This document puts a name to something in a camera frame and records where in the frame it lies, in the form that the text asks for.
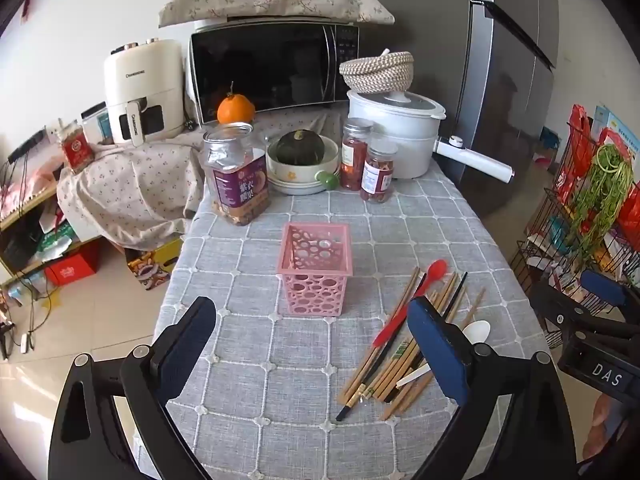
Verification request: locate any wooden shelf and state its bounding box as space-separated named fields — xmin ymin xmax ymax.
xmin=0 ymin=180 xmax=101 ymax=281

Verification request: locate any tall clear spice jar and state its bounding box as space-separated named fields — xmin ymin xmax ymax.
xmin=341 ymin=117 xmax=375 ymax=192

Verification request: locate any cream ceramic bowl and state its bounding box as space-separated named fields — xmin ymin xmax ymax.
xmin=266 ymin=135 xmax=341 ymax=186

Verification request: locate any white electric pot with handle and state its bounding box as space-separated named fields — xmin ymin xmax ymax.
xmin=346 ymin=89 xmax=516 ymax=185

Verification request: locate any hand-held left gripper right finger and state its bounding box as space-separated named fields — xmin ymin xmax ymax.
xmin=406 ymin=296 xmax=576 ymax=480

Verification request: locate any black microwave oven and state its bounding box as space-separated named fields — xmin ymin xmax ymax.
xmin=187 ymin=20 xmax=362 ymax=127

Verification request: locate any orange mandarin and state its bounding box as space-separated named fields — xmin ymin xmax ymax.
xmin=216 ymin=81 xmax=256 ymax=125

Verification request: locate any pink perforated utensil holder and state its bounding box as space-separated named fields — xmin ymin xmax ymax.
xmin=276 ymin=222 xmax=355 ymax=317

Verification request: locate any pile of wooden chopsticks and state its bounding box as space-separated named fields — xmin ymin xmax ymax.
xmin=336 ymin=266 xmax=487 ymax=422

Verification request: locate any red gift box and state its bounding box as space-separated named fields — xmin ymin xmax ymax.
xmin=44 ymin=252 xmax=100 ymax=287

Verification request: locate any light blue printed box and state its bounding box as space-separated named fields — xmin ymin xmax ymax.
xmin=595 ymin=105 xmax=640 ymax=161

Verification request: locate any cream ceramic plate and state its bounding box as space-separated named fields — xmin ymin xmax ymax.
xmin=267 ymin=172 xmax=341 ymax=196

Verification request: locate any black wire rack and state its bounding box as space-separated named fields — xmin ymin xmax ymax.
xmin=510 ymin=105 xmax=640 ymax=351

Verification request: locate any cream air fryer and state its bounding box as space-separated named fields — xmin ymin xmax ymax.
xmin=103 ymin=38 xmax=184 ymax=145

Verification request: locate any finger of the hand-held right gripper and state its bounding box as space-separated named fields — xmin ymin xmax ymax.
xmin=580 ymin=269 xmax=640 ymax=323
xmin=530 ymin=282 xmax=640 ymax=345

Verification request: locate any floral cover cloth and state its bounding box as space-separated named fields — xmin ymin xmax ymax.
xmin=56 ymin=110 xmax=346 ymax=251

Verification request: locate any red plastic bag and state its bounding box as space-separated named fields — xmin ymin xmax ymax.
xmin=557 ymin=105 xmax=596 ymax=201

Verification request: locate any dark green pumpkin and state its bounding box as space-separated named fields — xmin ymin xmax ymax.
xmin=276 ymin=130 xmax=326 ymax=165

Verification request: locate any clear jar with purple label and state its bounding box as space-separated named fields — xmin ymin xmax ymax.
xmin=200 ymin=122 xmax=272 ymax=227

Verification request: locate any bunch of green beans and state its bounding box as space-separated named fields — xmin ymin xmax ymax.
xmin=570 ymin=144 xmax=635 ymax=261

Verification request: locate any red plastic spoon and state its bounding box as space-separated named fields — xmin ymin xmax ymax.
xmin=371 ymin=259 xmax=448 ymax=348

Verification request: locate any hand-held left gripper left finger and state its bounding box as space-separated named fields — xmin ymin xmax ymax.
xmin=49 ymin=296 xmax=217 ymax=480

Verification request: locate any person's right hand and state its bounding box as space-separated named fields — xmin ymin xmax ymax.
xmin=582 ymin=393 xmax=631 ymax=462

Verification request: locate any white appliance box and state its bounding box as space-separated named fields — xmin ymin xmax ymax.
xmin=80 ymin=101 xmax=113 ymax=145

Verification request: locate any yellow printed cardboard box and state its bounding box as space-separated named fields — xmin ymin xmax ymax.
xmin=125 ymin=237 xmax=185 ymax=291

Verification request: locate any woven straw basket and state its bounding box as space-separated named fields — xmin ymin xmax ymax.
xmin=339 ymin=51 xmax=416 ymax=95

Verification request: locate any white plastic spoon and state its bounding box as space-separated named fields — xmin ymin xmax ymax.
xmin=396 ymin=320 xmax=492 ymax=388

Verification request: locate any short clear spice jar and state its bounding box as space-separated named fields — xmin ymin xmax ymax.
xmin=361 ymin=140 xmax=399 ymax=204

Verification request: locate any grey refrigerator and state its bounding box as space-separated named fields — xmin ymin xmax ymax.
xmin=352 ymin=0 xmax=560 ymax=216

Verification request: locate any red labelled jar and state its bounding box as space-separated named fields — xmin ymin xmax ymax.
xmin=61 ymin=125 xmax=95 ymax=173

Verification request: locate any grey checked tablecloth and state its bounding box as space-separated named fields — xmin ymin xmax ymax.
xmin=150 ymin=160 xmax=551 ymax=480

